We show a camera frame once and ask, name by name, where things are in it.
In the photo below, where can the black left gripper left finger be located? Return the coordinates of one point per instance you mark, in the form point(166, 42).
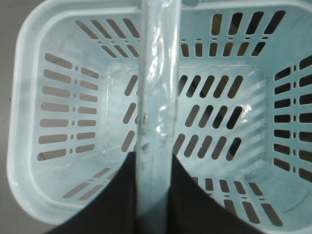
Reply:
point(113, 211)

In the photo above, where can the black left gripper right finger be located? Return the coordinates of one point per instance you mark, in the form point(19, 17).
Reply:
point(192, 211)

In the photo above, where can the light blue plastic basket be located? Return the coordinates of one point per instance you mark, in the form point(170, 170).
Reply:
point(244, 121)

